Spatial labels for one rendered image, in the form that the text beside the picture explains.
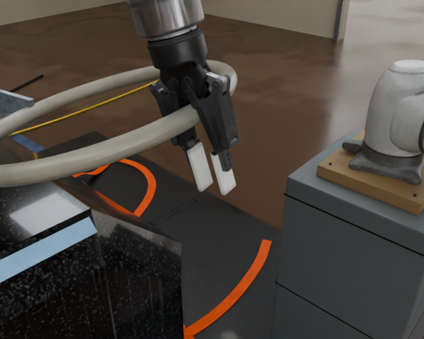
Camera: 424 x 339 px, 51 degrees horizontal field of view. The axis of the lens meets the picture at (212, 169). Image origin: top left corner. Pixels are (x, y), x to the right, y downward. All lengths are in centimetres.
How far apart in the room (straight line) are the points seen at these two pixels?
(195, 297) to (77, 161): 143
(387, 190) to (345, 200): 10
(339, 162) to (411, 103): 25
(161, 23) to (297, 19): 543
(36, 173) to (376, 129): 85
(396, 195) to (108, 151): 78
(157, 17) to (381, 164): 81
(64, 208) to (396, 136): 79
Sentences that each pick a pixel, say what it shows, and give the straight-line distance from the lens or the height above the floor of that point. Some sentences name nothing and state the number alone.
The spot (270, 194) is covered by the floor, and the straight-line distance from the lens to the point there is 258.
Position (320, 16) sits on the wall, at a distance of 581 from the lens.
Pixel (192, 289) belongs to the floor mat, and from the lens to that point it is 199.
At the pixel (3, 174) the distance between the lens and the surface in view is 64.
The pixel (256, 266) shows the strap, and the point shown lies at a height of 2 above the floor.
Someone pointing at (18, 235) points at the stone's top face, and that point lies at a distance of 99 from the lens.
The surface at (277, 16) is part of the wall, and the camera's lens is 613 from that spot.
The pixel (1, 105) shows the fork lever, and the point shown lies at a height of 107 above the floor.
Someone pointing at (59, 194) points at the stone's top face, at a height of 87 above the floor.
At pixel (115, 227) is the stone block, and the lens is 106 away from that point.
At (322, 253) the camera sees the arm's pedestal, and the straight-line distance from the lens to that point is 131.
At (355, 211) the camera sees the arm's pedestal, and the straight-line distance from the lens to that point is 118.
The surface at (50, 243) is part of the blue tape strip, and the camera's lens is 98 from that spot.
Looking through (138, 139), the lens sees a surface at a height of 119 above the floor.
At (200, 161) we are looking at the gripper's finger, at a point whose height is 111.
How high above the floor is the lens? 145
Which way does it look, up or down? 31 degrees down
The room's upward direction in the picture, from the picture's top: straight up
